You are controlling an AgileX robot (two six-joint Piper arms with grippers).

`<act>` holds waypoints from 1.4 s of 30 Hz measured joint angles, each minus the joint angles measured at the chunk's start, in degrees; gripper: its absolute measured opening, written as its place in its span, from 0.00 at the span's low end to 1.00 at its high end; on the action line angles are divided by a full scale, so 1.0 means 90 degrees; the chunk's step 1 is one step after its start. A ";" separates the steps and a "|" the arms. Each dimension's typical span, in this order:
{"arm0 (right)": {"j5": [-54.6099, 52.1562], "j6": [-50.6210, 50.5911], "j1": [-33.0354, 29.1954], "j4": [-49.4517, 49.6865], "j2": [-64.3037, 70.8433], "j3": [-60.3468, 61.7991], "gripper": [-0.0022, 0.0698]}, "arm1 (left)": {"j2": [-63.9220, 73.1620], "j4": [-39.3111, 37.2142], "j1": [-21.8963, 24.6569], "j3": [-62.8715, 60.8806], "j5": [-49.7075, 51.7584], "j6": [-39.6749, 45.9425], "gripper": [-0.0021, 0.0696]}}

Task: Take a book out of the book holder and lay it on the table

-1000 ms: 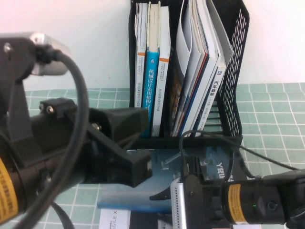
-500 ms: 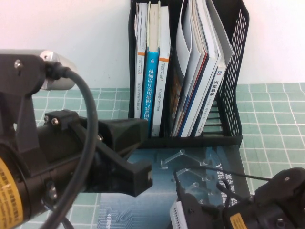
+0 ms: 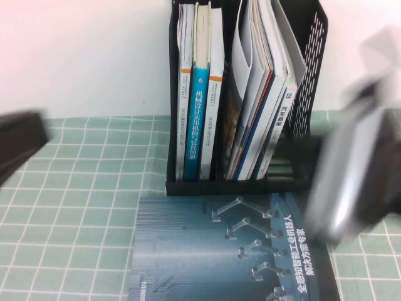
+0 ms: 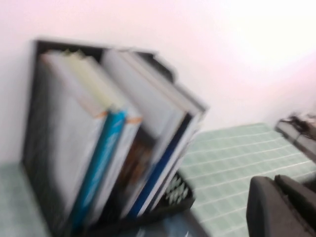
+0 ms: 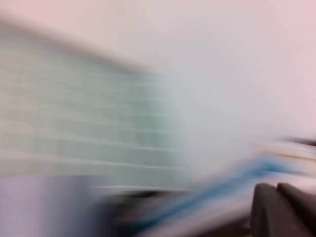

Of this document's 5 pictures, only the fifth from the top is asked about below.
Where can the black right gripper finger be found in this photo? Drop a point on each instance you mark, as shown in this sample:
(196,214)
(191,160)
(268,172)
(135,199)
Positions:
(284,212)

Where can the blue spine book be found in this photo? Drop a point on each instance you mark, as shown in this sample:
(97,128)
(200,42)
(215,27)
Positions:
(222,186)

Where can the green checked tablecloth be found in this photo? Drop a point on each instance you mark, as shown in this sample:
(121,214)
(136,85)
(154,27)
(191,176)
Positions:
(74,111)

